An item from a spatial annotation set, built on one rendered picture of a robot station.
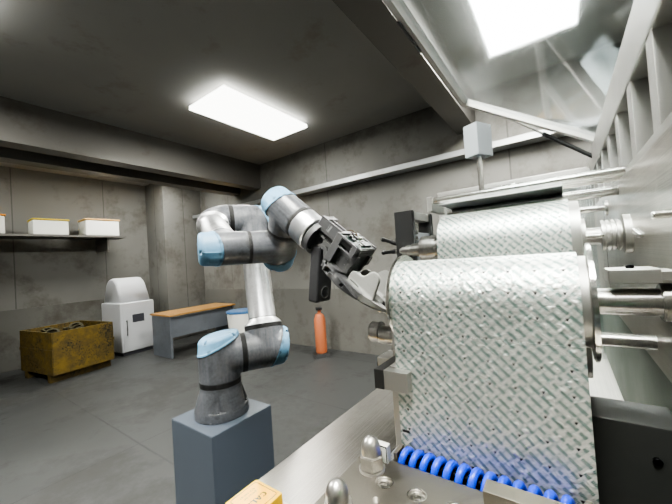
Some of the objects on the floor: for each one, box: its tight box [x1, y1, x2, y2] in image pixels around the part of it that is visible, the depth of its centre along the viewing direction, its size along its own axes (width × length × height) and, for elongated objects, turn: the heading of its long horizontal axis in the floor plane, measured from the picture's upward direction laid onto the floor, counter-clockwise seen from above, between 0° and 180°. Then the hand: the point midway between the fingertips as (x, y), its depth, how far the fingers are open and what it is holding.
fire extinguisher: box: [313, 306, 330, 359], centre depth 441 cm, size 29×29×68 cm
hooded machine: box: [101, 277, 154, 356], centre depth 547 cm, size 73×58×126 cm
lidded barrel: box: [226, 308, 249, 333], centre depth 523 cm, size 51×49×60 cm
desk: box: [150, 303, 236, 359], centre depth 541 cm, size 61×119×66 cm
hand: (382, 308), depth 56 cm, fingers closed, pressing on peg
